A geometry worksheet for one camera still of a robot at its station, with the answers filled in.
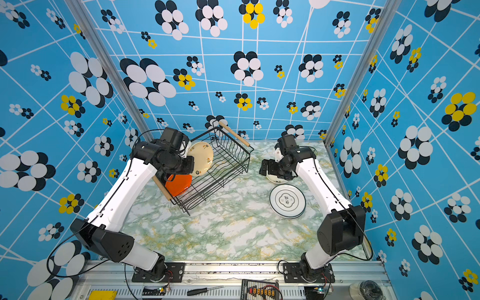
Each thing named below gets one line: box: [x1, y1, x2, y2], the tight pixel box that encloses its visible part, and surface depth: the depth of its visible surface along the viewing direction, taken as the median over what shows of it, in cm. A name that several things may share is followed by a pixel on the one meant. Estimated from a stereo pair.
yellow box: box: [88, 290, 118, 300], surface depth 70 cm
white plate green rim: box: [269, 183, 307, 220], surface depth 93 cm
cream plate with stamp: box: [186, 141, 214, 177], surface depth 81 cm
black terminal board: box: [240, 279, 280, 300], surface depth 70 cm
